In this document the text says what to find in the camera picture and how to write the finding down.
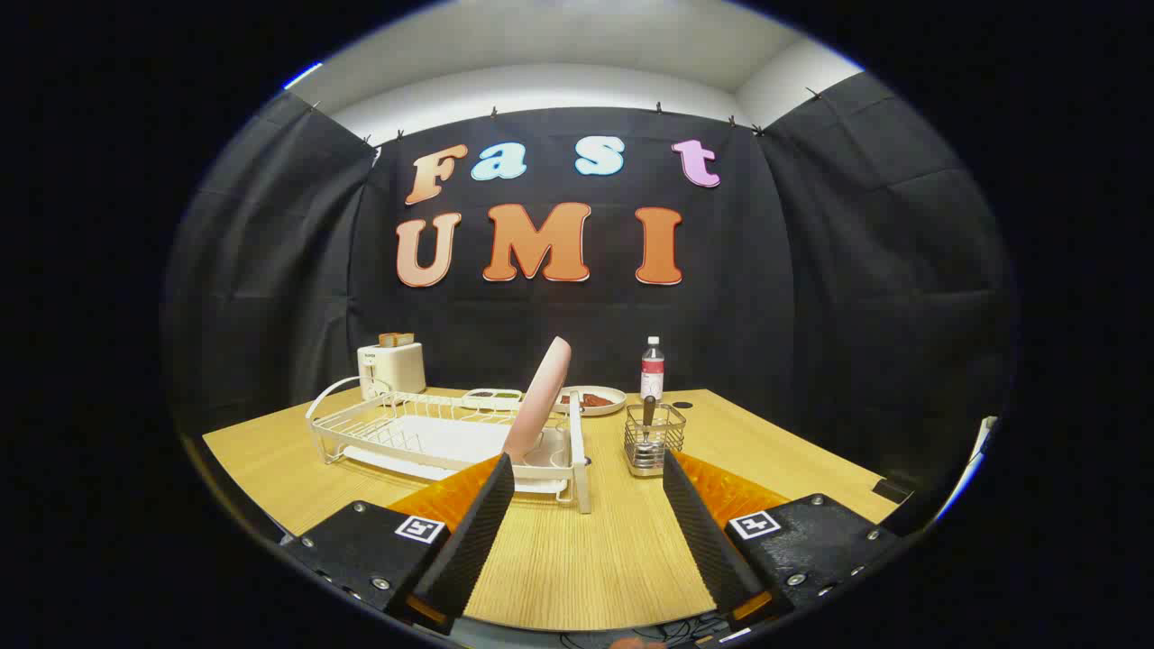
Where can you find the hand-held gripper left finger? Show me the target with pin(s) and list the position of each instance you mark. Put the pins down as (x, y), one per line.
(478, 532)

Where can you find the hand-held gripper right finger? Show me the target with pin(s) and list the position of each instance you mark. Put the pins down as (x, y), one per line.
(708, 532)

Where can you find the white dish rack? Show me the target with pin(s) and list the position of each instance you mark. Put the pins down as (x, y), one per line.
(424, 434)

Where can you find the pink plate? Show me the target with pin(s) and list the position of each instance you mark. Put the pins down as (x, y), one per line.
(545, 388)

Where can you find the white round food plate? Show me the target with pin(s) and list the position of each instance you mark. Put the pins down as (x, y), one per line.
(599, 410)

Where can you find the white divided sauce tray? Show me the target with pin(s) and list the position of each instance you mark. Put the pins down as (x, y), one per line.
(491, 400)

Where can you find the clear bottle red label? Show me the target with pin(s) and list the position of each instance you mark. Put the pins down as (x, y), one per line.
(652, 370)

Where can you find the red meat slices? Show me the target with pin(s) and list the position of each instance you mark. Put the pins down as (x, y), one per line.
(590, 399)

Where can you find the white toaster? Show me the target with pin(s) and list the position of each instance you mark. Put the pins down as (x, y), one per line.
(397, 370)

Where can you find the black table clamp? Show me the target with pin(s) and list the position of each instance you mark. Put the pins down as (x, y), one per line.
(892, 490)

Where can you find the toast slices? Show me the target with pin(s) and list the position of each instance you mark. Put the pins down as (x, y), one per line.
(396, 340)

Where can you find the black backdrop cloth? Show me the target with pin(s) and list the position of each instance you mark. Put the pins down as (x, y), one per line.
(541, 315)

